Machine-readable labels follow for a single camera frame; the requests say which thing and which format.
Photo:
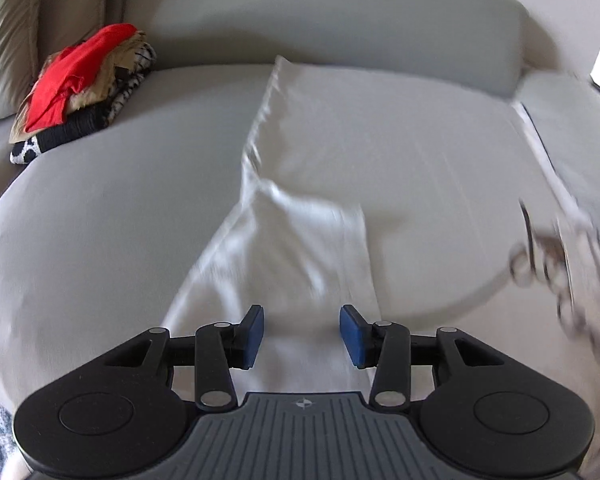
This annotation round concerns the red garment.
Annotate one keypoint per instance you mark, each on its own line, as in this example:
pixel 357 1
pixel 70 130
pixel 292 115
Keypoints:
pixel 75 75

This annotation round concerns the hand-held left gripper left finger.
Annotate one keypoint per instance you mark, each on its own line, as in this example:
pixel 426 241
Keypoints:
pixel 252 330

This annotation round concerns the stack of folded clothes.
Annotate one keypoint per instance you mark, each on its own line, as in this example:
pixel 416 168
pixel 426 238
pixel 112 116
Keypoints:
pixel 97 87
pixel 75 125

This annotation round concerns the light grey sofa cushion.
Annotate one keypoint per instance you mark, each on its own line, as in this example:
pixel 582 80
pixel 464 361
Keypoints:
pixel 570 125

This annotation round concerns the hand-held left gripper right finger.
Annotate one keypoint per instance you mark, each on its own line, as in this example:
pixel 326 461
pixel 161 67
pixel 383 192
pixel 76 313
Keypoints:
pixel 352 332

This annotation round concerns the light grey printed t-shirt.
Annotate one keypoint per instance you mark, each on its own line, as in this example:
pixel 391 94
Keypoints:
pixel 405 160

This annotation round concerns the olive grey throw pillow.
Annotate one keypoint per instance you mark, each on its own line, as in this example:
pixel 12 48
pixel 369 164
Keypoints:
pixel 5 45
pixel 70 5

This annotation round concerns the grey sofa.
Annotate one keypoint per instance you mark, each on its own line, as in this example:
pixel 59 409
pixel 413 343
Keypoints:
pixel 105 220

